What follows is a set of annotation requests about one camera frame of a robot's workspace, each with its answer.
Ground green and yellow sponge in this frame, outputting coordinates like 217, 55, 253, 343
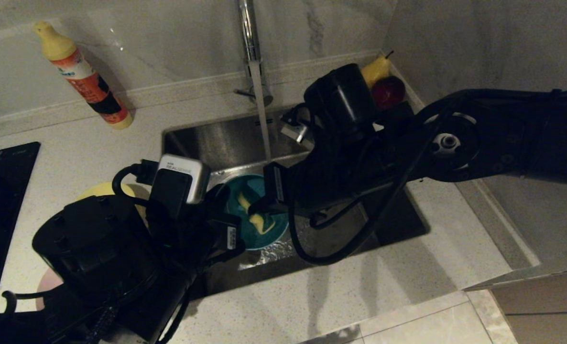
237, 191, 277, 236

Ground blue plastic bowl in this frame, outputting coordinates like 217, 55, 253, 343
224, 174, 292, 252

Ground orange dish soap bottle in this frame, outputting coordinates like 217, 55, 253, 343
33, 21, 134, 130

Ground stainless steel sink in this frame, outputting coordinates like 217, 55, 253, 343
162, 100, 430, 299

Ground running water stream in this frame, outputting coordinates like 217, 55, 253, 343
249, 61, 273, 164

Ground dark red apple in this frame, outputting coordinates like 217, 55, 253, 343
372, 76, 406, 111

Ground yellow plastic bowl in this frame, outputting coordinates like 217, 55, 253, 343
76, 182, 149, 225

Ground yellow pear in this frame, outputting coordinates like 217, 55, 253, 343
361, 51, 393, 89

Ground chrome faucet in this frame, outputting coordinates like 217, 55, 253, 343
234, 0, 274, 108

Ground pink plastic bowl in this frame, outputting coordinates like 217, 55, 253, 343
36, 267, 65, 311

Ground black induction cooktop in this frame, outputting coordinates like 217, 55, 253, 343
0, 142, 41, 313

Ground beige wooden cabinet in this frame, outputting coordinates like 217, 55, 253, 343
464, 267, 567, 344

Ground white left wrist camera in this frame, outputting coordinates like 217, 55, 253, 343
149, 154, 211, 218

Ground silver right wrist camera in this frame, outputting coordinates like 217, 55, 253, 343
280, 115, 316, 144

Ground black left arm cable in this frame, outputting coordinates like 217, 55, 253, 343
112, 160, 161, 207

